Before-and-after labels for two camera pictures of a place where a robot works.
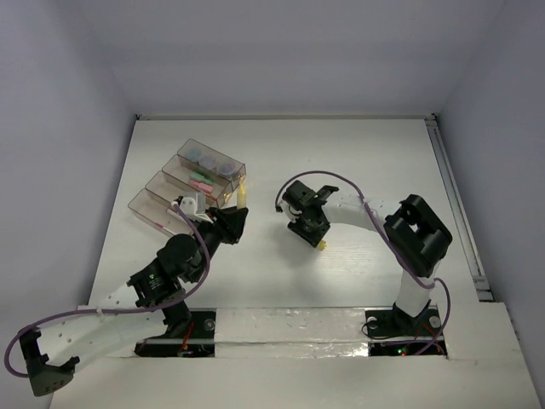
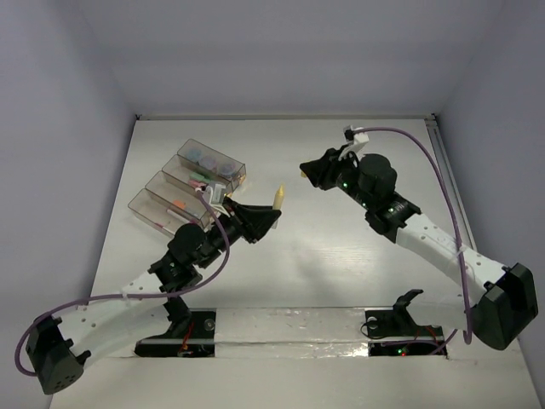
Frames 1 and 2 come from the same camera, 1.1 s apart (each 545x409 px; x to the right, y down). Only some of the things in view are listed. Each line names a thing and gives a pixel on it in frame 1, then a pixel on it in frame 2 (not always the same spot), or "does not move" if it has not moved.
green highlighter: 197,175 does not move
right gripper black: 314,238 to 322,171
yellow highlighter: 241,197 to 279,197
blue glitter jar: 194,153 does not move
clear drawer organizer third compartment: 169,187 does not move
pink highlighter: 197,182 does not move
